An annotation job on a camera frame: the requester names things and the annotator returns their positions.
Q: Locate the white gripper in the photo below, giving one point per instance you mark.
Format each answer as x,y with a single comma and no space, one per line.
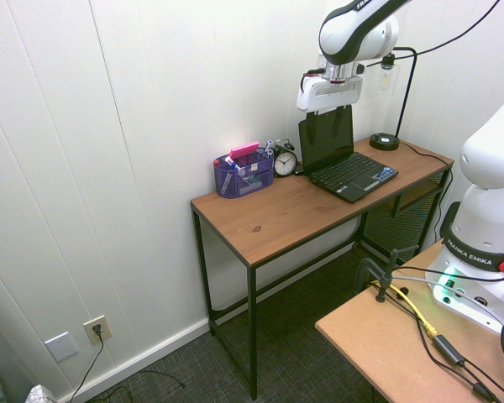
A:
329,92

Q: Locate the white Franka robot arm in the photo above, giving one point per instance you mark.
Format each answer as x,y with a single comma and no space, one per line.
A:
483,176

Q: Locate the black laptop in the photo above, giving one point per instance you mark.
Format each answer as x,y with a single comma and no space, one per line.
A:
353,176

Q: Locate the black twin-bell alarm clock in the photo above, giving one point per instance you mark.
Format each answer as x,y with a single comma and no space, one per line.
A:
285,163

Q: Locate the blue capped marker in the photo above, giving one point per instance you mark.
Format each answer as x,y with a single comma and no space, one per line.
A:
269,144

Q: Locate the black desk lamp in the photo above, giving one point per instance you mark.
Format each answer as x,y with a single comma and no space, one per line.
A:
384,142

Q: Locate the pink sticky note pad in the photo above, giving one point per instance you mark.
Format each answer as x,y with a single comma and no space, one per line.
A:
244,150

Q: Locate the white marker red blue print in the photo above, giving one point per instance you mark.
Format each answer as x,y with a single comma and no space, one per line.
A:
232,163

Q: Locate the purple mesh desk organizer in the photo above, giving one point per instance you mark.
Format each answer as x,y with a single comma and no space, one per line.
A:
241,182

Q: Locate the black C clamp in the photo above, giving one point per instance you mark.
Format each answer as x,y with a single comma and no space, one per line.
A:
384,277

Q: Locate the light wooden robot table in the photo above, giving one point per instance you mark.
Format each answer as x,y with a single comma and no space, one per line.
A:
382,348

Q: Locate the white patterned fabric bag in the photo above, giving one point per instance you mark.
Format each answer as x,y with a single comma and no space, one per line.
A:
40,394

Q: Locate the wooden desk black metal frame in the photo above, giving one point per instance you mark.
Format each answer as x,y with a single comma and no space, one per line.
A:
285,205

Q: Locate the beige wall power outlet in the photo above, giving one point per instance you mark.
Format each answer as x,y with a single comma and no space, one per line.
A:
97,330

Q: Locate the white blank wall plate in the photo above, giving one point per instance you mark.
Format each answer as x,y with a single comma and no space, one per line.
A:
61,346

